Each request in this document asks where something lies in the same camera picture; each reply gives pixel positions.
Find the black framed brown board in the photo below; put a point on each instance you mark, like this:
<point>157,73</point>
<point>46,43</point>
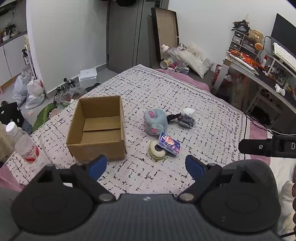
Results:
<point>165,30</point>

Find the white black-patterned blanket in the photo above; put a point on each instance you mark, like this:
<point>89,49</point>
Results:
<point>138,92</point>

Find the white desk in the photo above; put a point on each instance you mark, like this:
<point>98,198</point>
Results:
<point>261,78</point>

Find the blue plush toy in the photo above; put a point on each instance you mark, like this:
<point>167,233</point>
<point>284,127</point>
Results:
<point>156,121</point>

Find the white pillow in plastic bag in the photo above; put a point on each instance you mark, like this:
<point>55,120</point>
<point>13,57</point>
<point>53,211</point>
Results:
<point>198,60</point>

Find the black chair with white dots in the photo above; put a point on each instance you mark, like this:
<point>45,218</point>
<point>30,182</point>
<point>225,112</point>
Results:
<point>10,114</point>

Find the grey plastic bag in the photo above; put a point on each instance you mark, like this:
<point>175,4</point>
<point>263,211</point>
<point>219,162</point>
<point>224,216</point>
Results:
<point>19,87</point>

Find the clear water bottle red label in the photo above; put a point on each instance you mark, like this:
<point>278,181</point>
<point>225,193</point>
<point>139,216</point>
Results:
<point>26,148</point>

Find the grey door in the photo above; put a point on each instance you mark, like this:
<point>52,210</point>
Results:
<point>124,34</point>

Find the black item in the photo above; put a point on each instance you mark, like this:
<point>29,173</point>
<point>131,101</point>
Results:
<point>186,120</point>

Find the grey desktop drawer organizer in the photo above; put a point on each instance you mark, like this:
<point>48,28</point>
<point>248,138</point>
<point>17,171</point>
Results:
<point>242,44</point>

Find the black computer monitor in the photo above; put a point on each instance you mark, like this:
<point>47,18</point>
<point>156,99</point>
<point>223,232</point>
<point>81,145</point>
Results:
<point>283,32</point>

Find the clear plastic bag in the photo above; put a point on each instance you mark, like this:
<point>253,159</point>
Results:
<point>69,97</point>

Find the large clear plastic bottle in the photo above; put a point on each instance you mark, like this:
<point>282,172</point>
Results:
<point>172,54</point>

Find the white plush cloth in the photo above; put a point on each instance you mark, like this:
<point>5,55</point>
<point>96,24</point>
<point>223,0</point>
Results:
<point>286,197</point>

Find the red printed papers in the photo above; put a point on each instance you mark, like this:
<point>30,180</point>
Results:
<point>245,58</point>

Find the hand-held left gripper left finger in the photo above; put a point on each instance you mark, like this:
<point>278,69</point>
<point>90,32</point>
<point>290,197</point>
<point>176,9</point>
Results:
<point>99,165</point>

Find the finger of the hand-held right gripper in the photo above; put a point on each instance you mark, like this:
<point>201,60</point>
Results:
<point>254,147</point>

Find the brown cardboard box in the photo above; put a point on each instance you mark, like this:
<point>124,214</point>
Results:
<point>97,148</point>

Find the white plastic bag red print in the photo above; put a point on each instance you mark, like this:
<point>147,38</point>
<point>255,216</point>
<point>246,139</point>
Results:
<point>34,92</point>

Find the white tissue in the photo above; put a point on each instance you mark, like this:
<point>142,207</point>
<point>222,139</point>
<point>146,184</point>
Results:
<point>188,112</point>

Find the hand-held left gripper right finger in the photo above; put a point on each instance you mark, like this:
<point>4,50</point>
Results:
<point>193,165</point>

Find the white flat box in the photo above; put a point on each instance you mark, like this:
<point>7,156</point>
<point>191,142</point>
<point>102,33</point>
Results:
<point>87,74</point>

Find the wicker basket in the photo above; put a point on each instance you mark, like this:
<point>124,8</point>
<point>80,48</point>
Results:
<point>255,36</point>

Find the green leaf cushion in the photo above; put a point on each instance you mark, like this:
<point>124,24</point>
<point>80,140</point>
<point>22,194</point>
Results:
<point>44,115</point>

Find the orange ball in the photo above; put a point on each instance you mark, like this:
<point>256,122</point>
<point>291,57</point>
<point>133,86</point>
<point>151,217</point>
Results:
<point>258,46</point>

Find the green and white round plush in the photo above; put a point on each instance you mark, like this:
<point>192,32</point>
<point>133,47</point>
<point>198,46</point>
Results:
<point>153,150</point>

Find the white desk riser shelf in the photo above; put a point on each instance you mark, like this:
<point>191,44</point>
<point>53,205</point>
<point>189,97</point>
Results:
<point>275,60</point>

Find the white keyboard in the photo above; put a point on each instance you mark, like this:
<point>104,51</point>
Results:
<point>283,53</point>

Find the paper cup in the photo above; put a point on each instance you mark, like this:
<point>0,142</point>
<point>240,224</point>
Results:
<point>164,64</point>

